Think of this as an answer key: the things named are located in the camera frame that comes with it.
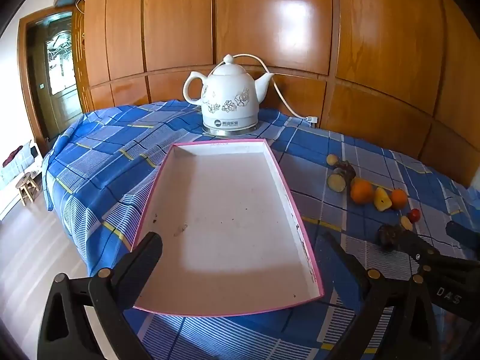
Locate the small mandarin orange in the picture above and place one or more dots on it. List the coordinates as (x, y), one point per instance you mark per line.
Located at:
(398, 198)

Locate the small tan longan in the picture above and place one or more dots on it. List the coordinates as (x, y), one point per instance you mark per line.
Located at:
(331, 159)

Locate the pink-rimmed white box tray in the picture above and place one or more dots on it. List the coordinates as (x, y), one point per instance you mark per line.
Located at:
(225, 213)

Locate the dark brown round fruit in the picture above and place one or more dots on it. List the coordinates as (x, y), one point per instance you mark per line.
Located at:
(348, 168)
(388, 237)

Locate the blue plaid tablecloth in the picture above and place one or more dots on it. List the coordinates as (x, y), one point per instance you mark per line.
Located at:
(112, 150)

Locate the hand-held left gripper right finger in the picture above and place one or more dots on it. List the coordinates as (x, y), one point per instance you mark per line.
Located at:
(348, 259)

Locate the small wooden stool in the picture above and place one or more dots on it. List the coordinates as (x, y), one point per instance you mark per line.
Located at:
(27, 189)

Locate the white power plug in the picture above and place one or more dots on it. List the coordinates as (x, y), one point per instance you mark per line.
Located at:
(313, 120)

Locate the wooden door with glass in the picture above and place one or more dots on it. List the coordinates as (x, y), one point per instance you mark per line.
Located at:
(60, 93)

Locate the white ceramic electric kettle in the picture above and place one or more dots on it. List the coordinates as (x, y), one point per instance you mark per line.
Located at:
(228, 82)

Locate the white low furniture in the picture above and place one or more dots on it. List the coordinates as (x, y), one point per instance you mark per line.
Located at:
(11, 180)

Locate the cut sugar cane piece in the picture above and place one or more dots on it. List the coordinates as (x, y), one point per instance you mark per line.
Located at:
(406, 223)
(336, 183)

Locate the silver kettle base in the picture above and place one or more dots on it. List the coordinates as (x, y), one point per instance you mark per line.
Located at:
(230, 131)

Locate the wooden wardrobe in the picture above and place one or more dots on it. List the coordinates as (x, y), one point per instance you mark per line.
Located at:
(262, 15)

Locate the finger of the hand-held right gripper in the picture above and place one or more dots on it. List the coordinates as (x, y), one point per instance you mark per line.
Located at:
(450, 281)
(465, 237)

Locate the red cherry tomato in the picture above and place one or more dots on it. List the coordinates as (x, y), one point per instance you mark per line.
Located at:
(414, 215)

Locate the mandarin orange with stem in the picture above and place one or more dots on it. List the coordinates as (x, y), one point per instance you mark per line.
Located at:
(362, 192)

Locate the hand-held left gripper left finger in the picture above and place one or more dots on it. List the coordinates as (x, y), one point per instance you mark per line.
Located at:
(144, 255)

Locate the yellow pear piece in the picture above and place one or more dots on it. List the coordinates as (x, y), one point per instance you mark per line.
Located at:
(382, 199)

